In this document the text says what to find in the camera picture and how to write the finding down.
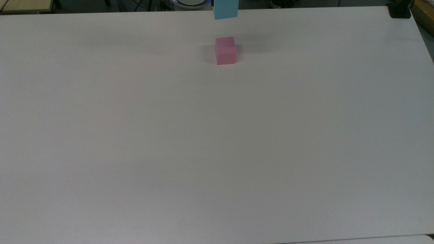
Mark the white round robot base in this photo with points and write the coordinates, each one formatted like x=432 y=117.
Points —
x=190 y=3

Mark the wooden board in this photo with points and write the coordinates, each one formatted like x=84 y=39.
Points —
x=423 y=15

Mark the blue cube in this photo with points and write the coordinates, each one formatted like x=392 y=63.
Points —
x=225 y=9

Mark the wooden table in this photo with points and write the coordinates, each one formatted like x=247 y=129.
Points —
x=25 y=5

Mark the black mount base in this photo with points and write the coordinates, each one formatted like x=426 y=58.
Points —
x=400 y=12

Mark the pink cube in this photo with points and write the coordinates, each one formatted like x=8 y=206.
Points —
x=225 y=51

